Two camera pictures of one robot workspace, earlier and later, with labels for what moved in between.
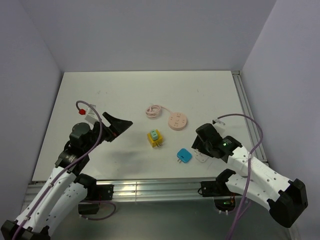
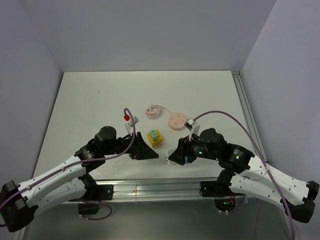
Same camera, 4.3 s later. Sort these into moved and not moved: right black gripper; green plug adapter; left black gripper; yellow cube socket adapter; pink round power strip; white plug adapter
Moved: white plug adapter; right black gripper; left black gripper
Not moved: pink round power strip; yellow cube socket adapter; green plug adapter
